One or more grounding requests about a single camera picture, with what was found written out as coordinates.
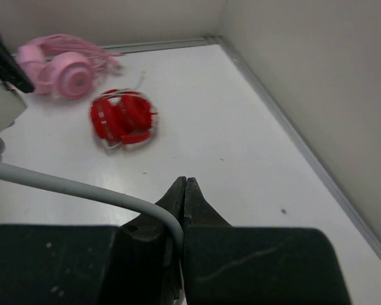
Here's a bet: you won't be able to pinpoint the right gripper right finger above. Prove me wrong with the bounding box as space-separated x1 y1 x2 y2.
184 178 351 304

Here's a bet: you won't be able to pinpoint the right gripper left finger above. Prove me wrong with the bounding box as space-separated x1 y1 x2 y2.
0 176 187 305

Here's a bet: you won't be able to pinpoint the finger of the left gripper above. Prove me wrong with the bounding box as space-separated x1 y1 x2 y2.
0 38 35 93

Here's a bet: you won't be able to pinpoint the grey headphone usb cable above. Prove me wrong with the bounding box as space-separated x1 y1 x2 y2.
0 158 184 252

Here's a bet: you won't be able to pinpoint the red wrapped headphones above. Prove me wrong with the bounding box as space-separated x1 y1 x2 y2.
90 89 158 149

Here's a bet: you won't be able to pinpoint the aluminium frame rail left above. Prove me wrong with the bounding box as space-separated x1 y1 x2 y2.
102 36 223 56

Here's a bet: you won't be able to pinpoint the aluminium frame rail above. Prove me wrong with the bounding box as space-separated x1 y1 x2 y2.
209 36 381 260
102 36 223 56

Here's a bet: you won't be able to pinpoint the aluminium frame rail back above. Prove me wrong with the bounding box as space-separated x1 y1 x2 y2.
209 36 381 260

